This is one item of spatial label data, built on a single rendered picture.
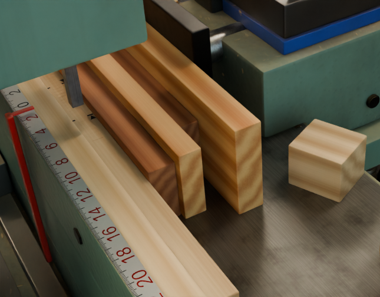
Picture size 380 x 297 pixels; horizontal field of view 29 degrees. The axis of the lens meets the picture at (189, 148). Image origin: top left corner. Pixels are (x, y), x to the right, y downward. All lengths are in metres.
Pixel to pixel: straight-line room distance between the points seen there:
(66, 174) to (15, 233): 0.19
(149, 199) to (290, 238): 0.10
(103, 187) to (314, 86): 0.20
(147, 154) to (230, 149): 0.06
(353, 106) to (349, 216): 0.14
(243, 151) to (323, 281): 0.10
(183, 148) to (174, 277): 0.11
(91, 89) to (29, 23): 0.11
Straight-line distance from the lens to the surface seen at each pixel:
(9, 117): 0.53
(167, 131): 0.50
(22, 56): 0.48
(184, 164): 0.48
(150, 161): 0.49
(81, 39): 0.49
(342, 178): 0.51
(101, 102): 0.55
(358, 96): 0.62
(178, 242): 0.44
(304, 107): 0.58
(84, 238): 0.46
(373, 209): 0.52
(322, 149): 0.51
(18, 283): 0.63
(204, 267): 0.42
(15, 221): 0.67
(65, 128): 0.52
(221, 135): 0.48
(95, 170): 0.48
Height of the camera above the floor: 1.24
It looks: 37 degrees down
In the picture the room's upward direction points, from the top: 6 degrees counter-clockwise
